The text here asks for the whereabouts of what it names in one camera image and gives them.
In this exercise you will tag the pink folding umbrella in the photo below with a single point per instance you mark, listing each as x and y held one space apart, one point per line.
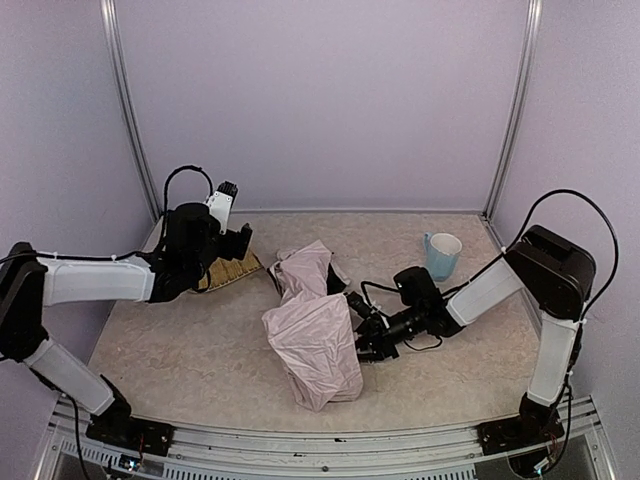
311 329

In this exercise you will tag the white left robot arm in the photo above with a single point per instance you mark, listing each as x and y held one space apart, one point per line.
193 237

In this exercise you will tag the aluminium corner post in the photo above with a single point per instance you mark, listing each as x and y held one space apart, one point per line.
516 112
116 52

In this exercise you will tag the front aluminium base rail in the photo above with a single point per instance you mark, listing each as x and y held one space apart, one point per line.
457 451

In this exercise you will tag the light blue ceramic mug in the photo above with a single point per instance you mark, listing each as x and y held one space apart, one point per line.
442 253

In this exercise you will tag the left rear aluminium corner post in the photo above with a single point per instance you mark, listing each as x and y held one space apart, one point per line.
116 52

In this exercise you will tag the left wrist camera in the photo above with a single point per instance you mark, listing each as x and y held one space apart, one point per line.
220 203

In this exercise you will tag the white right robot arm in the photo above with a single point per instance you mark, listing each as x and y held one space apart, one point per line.
552 273

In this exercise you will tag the woven bamboo tray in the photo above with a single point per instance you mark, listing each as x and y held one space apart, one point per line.
225 272

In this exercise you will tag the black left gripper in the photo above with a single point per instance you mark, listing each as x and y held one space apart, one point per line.
240 241

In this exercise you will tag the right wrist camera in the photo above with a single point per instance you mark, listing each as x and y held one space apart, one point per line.
365 311

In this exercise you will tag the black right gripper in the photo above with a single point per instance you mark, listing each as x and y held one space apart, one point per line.
373 333

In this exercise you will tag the right rear aluminium corner post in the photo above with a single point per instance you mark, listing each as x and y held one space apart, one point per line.
516 112

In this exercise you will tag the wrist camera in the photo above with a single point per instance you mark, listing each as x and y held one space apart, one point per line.
220 203
365 311

